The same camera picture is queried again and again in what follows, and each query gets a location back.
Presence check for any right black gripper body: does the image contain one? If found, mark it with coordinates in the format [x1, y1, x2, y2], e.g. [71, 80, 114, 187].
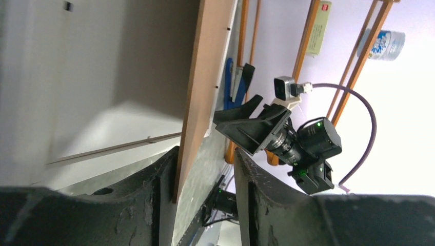
[265, 117, 342, 167]

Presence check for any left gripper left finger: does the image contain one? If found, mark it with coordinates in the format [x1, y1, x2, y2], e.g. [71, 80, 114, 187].
[1, 147, 179, 245]

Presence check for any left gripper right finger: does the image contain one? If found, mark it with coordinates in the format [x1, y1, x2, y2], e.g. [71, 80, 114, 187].
[234, 149, 434, 245]

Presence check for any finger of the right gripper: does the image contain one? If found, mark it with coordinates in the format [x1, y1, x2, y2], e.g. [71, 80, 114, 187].
[213, 95, 263, 124]
[216, 106, 291, 155]

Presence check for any brown backing board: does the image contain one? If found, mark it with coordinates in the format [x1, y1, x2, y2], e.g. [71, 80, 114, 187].
[172, 1, 237, 203]

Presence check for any white picture frame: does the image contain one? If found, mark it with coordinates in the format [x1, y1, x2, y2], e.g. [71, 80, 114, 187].
[0, 0, 245, 191]

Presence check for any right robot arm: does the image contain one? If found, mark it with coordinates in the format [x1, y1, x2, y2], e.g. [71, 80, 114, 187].
[213, 95, 342, 195]

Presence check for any blue stapler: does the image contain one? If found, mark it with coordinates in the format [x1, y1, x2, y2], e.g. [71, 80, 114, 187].
[224, 58, 255, 110]

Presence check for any orange wooden shelf rack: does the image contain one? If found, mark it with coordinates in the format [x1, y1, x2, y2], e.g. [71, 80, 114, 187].
[224, 0, 402, 167]

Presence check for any small cream box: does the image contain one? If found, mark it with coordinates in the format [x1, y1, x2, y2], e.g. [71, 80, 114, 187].
[306, 1, 332, 56]

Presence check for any blue white round jar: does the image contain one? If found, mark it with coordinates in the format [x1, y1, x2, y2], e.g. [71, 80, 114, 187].
[368, 30, 406, 61]

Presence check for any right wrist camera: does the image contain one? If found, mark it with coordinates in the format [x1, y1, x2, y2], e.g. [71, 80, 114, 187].
[272, 76, 313, 110]

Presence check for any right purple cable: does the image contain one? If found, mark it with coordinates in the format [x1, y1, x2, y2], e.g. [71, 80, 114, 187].
[312, 83, 378, 195]

